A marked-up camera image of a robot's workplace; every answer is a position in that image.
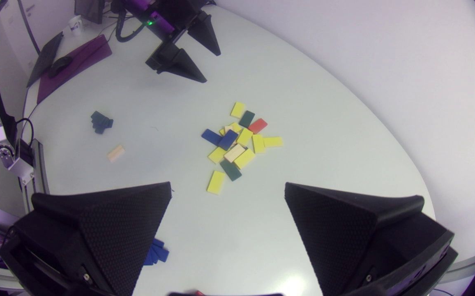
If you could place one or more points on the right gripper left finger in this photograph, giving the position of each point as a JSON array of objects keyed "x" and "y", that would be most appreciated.
[{"x": 97, "y": 242}]

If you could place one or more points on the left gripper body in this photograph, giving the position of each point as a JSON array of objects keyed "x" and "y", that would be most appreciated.
[{"x": 167, "y": 14}]

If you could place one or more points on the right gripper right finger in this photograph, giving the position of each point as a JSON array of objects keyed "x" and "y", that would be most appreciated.
[{"x": 356, "y": 242}]

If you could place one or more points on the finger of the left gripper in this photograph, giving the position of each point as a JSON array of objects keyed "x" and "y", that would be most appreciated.
[
  {"x": 205, "y": 35},
  {"x": 176, "y": 61}
]

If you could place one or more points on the pile of blue wooden blocks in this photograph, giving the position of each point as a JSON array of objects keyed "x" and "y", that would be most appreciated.
[{"x": 156, "y": 252}]

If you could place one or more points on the dark screen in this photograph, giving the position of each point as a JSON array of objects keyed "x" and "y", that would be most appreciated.
[{"x": 89, "y": 10}]

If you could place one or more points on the yellow wooden block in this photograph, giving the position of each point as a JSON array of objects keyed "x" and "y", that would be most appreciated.
[
  {"x": 216, "y": 155},
  {"x": 244, "y": 158},
  {"x": 274, "y": 142},
  {"x": 258, "y": 144},
  {"x": 244, "y": 137},
  {"x": 234, "y": 126},
  {"x": 238, "y": 109},
  {"x": 215, "y": 182}
]

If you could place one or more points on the blue wooden block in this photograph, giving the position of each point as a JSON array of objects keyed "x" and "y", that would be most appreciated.
[
  {"x": 228, "y": 139},
  {"x": 210, "y": 136}
]

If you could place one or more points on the dark green wooden block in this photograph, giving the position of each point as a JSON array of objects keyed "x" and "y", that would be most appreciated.
[
  {"x": 246, "y": 119},
  {"x": 230, "y": 170}
]

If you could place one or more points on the dark mat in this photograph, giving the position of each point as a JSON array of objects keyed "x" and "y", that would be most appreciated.
[{"x": 83, "y": 61}]

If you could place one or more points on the pile of dark green wooden blocks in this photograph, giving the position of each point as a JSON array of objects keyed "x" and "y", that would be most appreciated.
[{"x": 101, "y": 122}]

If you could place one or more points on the red wooden block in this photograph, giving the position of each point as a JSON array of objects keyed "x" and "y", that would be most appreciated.
[{"x": 257, "y": 126}]

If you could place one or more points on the natural wooden block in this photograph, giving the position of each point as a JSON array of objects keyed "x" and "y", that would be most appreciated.
[{"x": 234, "y": 153}]

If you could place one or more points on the black computer mouse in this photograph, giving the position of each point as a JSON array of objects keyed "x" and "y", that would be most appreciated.
[{"x": 59, "y": 65}]

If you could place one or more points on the black keyboard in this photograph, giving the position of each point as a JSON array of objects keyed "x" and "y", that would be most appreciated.
[{"x": 45, "y": 58}]

